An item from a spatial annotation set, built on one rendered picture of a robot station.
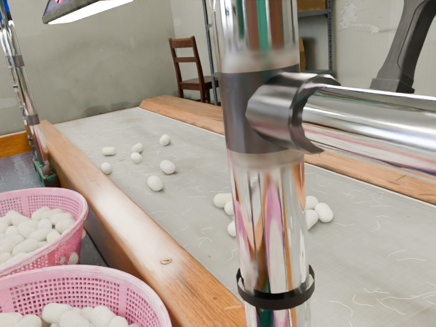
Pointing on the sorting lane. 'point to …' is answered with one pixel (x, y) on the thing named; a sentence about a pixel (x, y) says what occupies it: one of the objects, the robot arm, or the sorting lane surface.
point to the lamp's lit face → (90, 10)
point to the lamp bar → (65, 8)
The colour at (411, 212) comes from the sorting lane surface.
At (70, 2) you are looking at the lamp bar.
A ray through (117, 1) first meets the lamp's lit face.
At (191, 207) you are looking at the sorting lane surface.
